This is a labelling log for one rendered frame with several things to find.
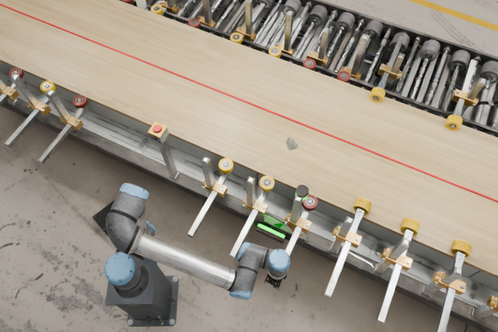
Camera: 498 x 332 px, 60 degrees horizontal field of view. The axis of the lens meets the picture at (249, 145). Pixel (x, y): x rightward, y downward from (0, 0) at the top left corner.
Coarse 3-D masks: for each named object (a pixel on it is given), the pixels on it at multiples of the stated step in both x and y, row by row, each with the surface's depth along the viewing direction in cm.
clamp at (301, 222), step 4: (288, 216) 227; (288, 220) 226; (300, 220) 226; (304, 220) 226; (288, 224) 229; (292, 224) 226; (296, 224) 225; (300, 224) 225; (304, 224) 224; (304, 228) 224; (308, 228) 223
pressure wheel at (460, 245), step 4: (456, 240) 210; (460, 240) 208; (464, 240) 208; (456, 244) 208; (460, 244) 207; (464, 244) 207; (468, 244) 207; (452, 248) 210; (456, 248) 207; (460, 248) 206; (464, 248) 206; (468, 248) 206; (464, 252) 206; (468, 252) 206
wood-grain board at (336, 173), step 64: (0, 0) 308; (64, 0) 307; (64, 64) 277; (128, 64) 276; (192, 64) 275; (256, 64) 275; (192, 128) 251; (256, 128) 251; (320, 128) 250; (384, 128) 249; (320, 192) 230; (384, 192) 230; (448, 192) 229; (448, 256) 214
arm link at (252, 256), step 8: (248, 248) 186; (256, 248) 187; (264, 248) 187; (240, 256) 186; (248, 256) 185; (256, 256) 185; (264, 256) 185; (240, 264) 185; (248, 264) 183; (256, 264) 184; (264, 264) 184
